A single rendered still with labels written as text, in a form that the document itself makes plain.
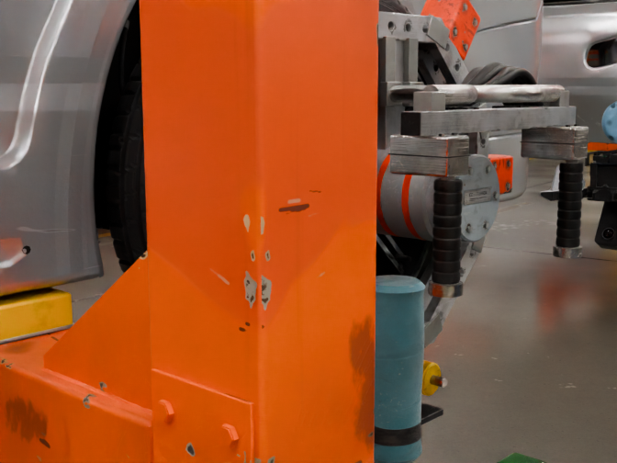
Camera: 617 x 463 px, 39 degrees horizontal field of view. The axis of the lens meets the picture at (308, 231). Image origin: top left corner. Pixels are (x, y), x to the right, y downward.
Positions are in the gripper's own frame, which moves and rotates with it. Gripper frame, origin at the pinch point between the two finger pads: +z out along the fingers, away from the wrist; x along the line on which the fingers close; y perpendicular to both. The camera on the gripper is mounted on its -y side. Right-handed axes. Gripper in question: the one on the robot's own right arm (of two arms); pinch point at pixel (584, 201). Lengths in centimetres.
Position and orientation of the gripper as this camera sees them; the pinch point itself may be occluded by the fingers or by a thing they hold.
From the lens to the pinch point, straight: 144.9
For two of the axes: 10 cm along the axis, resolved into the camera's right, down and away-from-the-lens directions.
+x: 7.7, 0.8, -6.3
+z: -6.4, 1.3, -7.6
